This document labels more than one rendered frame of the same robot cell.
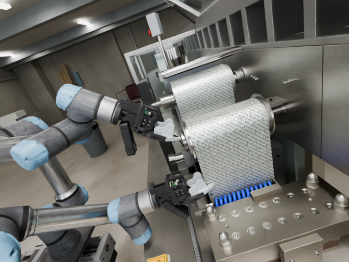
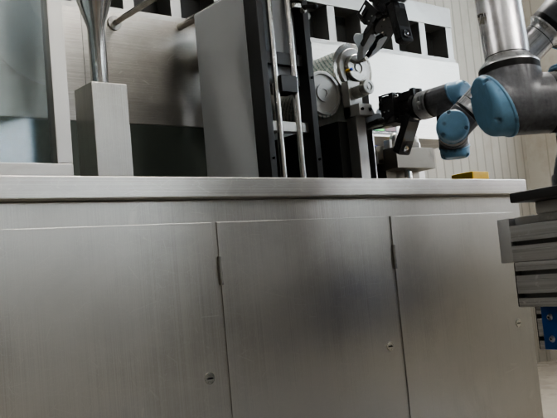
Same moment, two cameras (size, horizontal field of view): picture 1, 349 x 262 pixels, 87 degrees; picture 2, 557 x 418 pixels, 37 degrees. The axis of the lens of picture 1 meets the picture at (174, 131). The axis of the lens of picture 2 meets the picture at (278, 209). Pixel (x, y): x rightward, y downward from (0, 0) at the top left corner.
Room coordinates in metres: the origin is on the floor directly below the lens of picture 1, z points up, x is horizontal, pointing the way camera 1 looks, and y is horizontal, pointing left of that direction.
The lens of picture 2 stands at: (2.19, 1.50, 0.70)
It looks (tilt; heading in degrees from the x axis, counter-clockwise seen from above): 5 degrees up; 229
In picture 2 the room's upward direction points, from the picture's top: 5 degrees counter-clockwise
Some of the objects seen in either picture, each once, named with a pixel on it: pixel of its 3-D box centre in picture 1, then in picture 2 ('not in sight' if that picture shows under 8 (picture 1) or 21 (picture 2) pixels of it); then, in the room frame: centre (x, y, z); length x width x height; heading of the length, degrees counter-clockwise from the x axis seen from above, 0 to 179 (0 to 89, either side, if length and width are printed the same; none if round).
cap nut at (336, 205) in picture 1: (340, 200); not in sight; (0.31, -0.35, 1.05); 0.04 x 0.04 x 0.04
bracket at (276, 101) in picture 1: (272, 101); not in sight; (0.54, -0.33, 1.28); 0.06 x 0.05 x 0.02; 89
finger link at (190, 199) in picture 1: (190, 196); not in sight; (0.47, 0.02, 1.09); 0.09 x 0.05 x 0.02; 87
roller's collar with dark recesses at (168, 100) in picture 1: (168, 100); not in sight; (0.80, -0.02, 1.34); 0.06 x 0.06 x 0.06; 89
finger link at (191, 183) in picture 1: (199, 179); (370, 118); (0.50, -0.03, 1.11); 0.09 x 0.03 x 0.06; 90
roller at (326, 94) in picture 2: not in sight; (293, 103); (0.66, -0.16, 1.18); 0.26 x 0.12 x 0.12; 89
